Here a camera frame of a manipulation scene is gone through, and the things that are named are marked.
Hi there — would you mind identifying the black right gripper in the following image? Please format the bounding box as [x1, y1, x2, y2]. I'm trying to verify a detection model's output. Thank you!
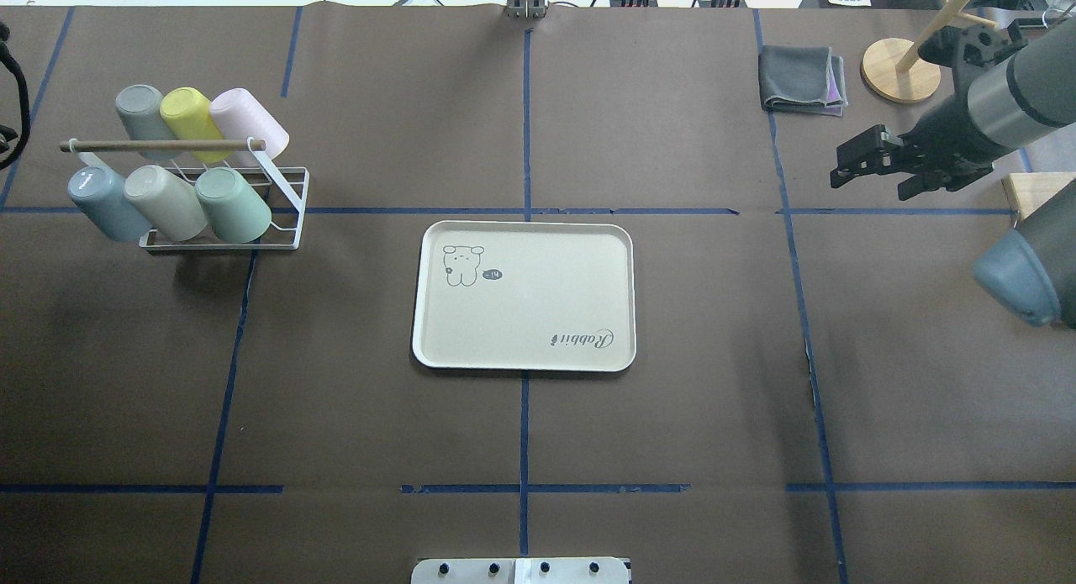
[830, 105, 1017, 202]

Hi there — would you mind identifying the cream rabbit tray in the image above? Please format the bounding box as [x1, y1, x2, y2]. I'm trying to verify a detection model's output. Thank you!
[412, 220, 638, 372]

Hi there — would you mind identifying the green cup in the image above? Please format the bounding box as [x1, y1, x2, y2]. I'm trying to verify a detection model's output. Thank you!
[193, 167, 272, 244]

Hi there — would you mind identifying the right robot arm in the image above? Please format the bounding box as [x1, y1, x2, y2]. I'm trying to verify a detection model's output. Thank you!
[830, 22, 1075, 328]

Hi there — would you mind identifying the pink cup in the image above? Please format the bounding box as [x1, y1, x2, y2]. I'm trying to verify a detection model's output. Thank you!
[210, 87, 291, 159]

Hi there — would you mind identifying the yellow cup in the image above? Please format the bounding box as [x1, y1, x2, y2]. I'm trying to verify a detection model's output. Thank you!
[159, 87, 225, 141]

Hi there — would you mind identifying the cream cup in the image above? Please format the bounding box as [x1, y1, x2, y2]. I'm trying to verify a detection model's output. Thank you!
[124, 166, 208, 242]

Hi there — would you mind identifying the grey cup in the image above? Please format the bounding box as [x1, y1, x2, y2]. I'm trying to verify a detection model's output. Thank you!
[114, 85, 176, 141]

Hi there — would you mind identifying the blue cup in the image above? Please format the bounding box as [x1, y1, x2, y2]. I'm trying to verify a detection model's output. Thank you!
[66, 166, 153, 242]

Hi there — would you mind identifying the wooden stand with round base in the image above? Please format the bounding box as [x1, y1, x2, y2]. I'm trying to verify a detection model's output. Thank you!
[860, 0, 999, 104]

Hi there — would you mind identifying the grey folded cloth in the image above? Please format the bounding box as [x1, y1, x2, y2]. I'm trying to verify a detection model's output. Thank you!
[758, 45, 849, 118]

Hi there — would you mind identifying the wooden cutting board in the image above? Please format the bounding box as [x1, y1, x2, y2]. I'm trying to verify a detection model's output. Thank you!
[1000, 171, 1075, 225]

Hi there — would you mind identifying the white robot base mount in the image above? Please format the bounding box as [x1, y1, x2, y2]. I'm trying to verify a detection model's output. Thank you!
[410, 556, 633, 583]

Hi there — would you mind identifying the white wire cup rack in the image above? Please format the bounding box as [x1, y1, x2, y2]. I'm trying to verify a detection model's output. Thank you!
[59, 136, 310, 252]

